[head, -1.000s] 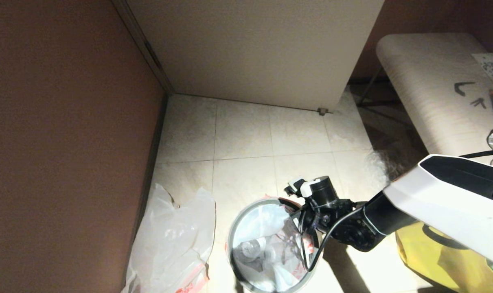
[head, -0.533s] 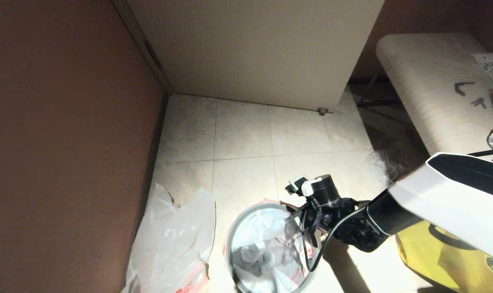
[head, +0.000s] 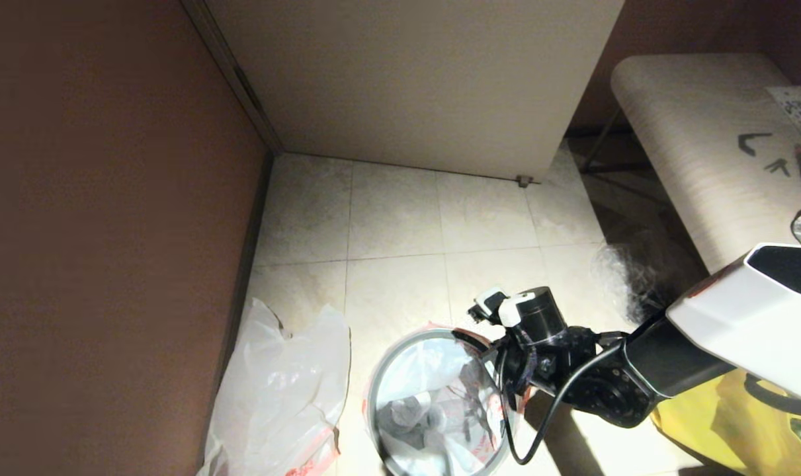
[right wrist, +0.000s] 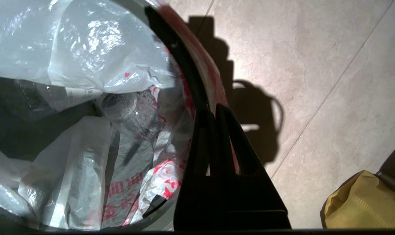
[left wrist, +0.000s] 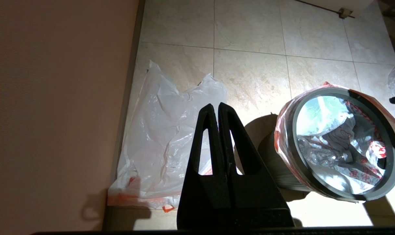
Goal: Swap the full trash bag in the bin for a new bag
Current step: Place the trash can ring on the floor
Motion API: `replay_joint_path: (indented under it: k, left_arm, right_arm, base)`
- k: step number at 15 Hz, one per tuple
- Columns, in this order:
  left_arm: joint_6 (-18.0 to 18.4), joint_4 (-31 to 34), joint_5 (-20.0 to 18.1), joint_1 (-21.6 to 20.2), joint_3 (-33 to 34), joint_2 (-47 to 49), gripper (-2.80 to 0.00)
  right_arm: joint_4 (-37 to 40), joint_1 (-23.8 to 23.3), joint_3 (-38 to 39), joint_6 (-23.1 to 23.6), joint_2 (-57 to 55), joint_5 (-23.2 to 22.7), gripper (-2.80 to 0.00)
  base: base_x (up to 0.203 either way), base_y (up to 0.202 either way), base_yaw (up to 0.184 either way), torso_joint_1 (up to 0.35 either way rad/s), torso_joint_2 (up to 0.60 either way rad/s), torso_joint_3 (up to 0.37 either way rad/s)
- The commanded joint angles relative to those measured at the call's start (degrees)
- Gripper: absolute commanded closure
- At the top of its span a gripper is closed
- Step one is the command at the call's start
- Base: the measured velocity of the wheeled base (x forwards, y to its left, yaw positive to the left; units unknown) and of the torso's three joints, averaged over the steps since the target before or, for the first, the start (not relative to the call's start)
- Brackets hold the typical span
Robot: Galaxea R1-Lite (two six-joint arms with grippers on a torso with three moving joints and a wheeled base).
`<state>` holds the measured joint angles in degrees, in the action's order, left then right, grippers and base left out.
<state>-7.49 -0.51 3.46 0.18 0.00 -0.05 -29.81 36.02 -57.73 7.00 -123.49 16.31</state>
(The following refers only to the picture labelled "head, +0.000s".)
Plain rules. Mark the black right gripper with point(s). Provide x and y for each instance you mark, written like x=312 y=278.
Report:
x=546 y=350

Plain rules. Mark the black round trash bin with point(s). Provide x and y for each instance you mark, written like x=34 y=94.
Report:
x=391 y=463

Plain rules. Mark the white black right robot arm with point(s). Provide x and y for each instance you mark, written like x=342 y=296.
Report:
x=737 y=317

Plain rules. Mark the crumpled clear plastic bag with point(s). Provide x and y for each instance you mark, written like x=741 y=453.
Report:
x=628 y=277

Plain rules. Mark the white plastic bag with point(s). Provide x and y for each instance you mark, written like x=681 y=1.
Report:
x=281 y=396

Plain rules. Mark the yellow plastic bag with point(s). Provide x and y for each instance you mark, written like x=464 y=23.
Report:
x=704 y=430

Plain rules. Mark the clear plastic bottle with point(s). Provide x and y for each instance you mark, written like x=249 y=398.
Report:
x=400 y=413

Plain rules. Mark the small grey door stopper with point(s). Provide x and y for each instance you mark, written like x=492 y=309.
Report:
x=523 y=181

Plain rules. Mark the white door panel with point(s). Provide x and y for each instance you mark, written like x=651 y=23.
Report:
x=413 y=79

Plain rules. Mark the black L-shaped hex key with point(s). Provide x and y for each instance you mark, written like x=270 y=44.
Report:
x=744 y=144

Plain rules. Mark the small black hex keys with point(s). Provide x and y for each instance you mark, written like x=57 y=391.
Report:
x=777 y=167

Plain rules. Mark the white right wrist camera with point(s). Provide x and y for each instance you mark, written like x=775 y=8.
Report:
x=516 y=307

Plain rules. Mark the black metal table frame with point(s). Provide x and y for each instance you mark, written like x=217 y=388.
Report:
x=612 y=168

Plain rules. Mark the brown door frame strip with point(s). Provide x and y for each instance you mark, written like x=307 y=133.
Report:
x=225 y=59

